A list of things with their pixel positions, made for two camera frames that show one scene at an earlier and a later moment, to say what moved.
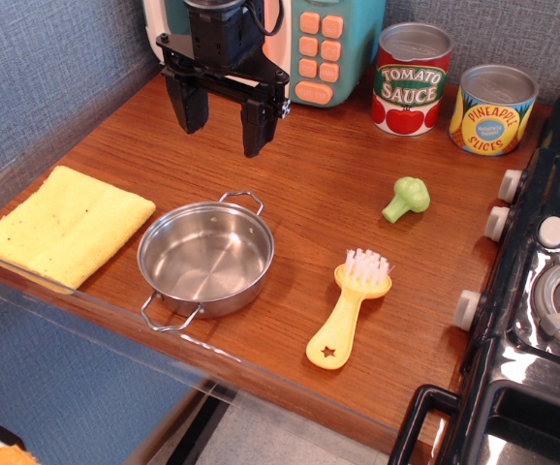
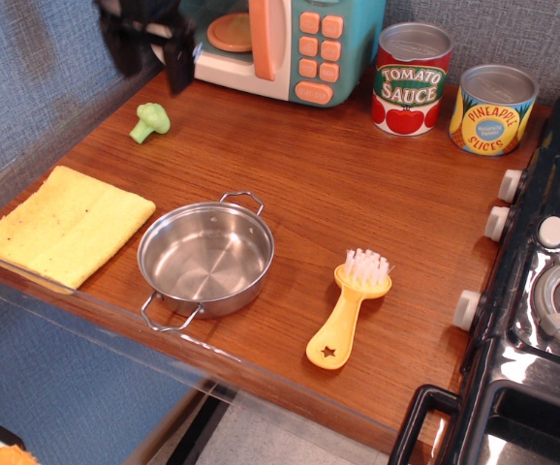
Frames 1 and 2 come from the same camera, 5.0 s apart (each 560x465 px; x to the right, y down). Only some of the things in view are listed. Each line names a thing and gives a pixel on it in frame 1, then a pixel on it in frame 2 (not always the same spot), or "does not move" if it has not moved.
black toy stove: x=524 y=391 does not move
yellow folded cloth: x=63 y=231 does not move
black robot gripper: x=224 y=51 -> x=141 y=35
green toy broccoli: x=411 y=194 -> x=153 y=117
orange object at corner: x=13 y=455 does not move
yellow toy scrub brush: x=365 y=274 does not move
